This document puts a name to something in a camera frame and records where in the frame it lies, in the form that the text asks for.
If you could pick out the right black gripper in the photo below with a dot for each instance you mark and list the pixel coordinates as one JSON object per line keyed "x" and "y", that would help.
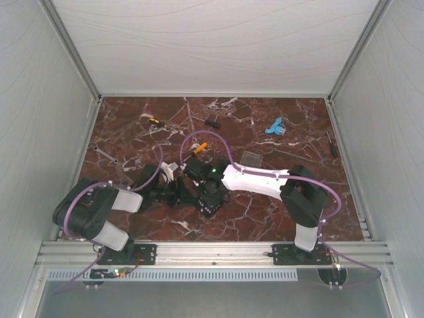
{"x": 221, "y": 192}

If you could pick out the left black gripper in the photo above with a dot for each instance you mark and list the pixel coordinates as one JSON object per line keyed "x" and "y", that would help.
{"x": 182, "y": 195}

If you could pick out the black fuse box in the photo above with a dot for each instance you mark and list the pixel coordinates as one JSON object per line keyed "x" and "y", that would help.
{"x": 208, "y": 205}

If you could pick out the clear plastic fuse box cover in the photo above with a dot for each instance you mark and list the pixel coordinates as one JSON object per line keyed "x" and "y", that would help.
{"x": 251, "y": 159}

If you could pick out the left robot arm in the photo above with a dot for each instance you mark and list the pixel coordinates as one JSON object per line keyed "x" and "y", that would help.
{"x": 84, "y": 212}

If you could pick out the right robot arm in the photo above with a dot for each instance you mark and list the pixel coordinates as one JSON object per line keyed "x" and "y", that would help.
{"x": 303, "y": 199}

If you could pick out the yellow black screwdriver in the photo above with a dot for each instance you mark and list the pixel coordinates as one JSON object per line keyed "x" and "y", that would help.
{"x": 157, "y": 124}

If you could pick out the blue plastic connector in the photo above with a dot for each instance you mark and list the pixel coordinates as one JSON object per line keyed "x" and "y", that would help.
{"x": 276, "y": 128}

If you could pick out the silver wrench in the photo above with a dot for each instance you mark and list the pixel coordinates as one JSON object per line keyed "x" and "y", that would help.
{"x": 106, "y": 155}

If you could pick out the thin black screwdriver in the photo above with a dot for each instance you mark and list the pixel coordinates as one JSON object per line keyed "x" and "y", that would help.
{"x": 332, "y": 145}

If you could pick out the orange handled screwdriver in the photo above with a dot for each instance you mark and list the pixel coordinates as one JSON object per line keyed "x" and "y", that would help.
{"x": 199, "y": 149}

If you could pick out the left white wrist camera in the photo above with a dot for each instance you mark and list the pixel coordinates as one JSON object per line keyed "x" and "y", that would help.
{"x": 168, "y": 171}

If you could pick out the black handled screwdriver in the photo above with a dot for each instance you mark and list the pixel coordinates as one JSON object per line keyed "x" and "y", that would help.
{"x": 208, "y": 122}

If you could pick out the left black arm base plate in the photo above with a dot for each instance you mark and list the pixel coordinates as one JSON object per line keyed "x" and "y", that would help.
{"x": 142, "y": 254}

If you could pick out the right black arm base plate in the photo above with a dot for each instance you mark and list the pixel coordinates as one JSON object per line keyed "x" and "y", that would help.
{"x": 290, "y": 255}

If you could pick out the slotted grey cable duct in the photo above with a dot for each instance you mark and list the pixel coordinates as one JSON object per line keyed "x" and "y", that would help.
{"x": 195, "y": 275}

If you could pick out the aluminium rail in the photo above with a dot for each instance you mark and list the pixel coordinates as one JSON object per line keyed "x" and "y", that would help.
{"x": 184, "y": 254}

